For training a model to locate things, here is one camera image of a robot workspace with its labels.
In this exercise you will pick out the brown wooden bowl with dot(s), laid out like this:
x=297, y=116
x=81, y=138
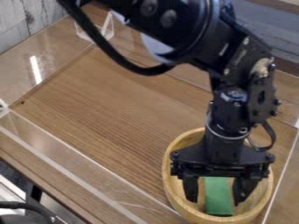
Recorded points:
x=194, y=211

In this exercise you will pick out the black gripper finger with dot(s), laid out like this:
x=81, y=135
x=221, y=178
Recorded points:
x=192, y=188
x=242, y=189

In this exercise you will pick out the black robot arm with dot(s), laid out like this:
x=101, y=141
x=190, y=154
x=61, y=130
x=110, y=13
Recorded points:
x=197, y=32

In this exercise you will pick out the green rectangular block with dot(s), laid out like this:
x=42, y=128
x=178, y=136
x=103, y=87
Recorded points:
x=218, y=197

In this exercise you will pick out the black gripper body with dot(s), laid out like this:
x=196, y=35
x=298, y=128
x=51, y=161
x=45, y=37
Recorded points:
x=224, y=154

